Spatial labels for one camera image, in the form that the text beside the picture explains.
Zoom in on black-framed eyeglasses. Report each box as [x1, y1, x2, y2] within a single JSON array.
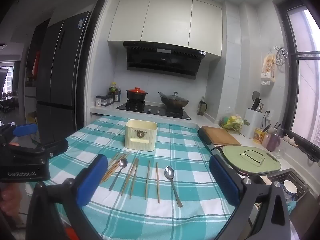
[[239, 149, 267, 167]]

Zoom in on purple bottle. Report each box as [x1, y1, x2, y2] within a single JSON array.
[[266, 127, 281, 152]]

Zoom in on cream plastic utensil holder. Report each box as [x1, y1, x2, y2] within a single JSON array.
[[124, 119, 158, 152]]

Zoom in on black rolled mat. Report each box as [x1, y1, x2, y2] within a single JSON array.
[[197, 127, 213, 146]]

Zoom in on black wok glass lid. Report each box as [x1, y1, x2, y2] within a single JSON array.
[[158, 92, 190, 109]]

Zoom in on black window frame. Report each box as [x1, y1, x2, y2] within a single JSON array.
[[272, 0, 320, 162]]

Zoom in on white blue-rimmed bowl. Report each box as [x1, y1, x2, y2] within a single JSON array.
[[282, 180, 299, 196]]

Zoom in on metal spoon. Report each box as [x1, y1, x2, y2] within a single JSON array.
[[164, 166, 184, 208], [108, 158, 128, 192]]

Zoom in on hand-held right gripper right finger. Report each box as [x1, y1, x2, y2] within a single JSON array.
[[209, 154, 292, 240]]

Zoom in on person's left hand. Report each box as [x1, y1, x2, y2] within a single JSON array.
[[0, 182, 13, 219]]

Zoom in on steel kitchen sink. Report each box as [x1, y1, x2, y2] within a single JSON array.
[[260, 167, 314, 207]]

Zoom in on clear drinking glass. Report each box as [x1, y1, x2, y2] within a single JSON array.
[[275, 146, 287, 160]]

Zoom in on black spatula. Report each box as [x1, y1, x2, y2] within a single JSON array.
[[251, 91, 261, 111]]

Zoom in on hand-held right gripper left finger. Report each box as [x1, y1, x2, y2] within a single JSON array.
[[25, 154, 109, 240]]

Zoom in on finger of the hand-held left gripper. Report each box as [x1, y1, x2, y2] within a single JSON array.
[[37, 139, 69, 159], [0, 124, 38, 143]]

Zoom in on black range hood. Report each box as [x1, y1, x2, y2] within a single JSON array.
[[123, 41, 207, 80]]

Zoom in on cardboard box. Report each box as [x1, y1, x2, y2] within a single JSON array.
[[26, 112, 38, 126]]

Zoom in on black clay pot red lid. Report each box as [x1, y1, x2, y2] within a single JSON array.
[[125, 87, 149, 102]]

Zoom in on hanging printed bag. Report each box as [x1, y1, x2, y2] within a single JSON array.
[[260, 52, 277, 86]]

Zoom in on dark tinted water bottle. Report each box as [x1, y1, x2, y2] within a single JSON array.
[[197, 96, 208, 116]]

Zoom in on white wall cabinet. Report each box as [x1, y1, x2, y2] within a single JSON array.
[[107, 0, 223, 57]]

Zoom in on plastic bag of sponges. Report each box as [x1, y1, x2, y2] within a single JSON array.
[[219, 111, 244, 133]]

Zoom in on dark grey refrigerator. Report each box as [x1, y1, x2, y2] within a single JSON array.
[[36, 10, 92, 144]]

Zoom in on white utensil block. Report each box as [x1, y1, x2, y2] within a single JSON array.
[[243, 107, 266, 139]]

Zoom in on black gas cooktop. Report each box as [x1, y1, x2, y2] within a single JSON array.
[[115, 101, 192, 121]]

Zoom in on yellow printed cup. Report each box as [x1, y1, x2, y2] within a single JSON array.
[[253, 127, 266, 145]]

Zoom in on teal white plaid tablecloth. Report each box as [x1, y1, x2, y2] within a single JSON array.
[[49, 116, 239, 240]]

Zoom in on wooden cutting board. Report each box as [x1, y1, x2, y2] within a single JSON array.
[[201, 125, 242, 147]]

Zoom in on metal steamer rack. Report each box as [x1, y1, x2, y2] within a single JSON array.
[[273, 45, 289, 66]]

